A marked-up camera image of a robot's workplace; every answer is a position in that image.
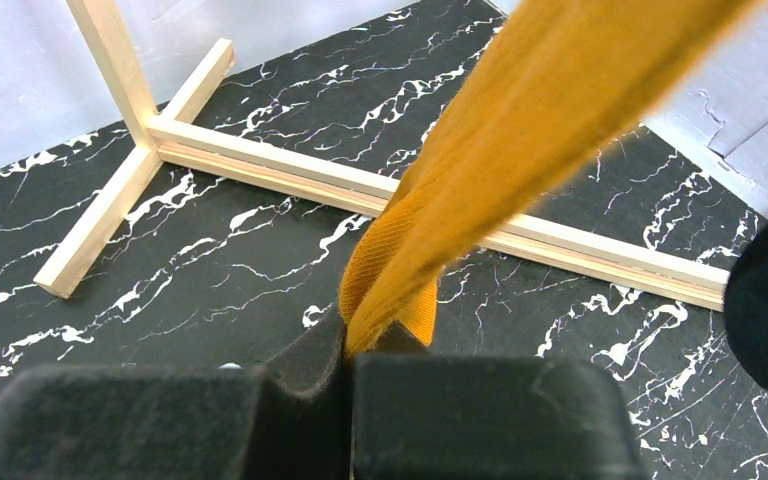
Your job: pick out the wooden clothes rack frame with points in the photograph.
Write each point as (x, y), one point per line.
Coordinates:
(171, 136)

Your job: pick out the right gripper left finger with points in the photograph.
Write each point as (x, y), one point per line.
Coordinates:
(288, 418)

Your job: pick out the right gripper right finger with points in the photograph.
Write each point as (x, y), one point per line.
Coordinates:
(418, 415)

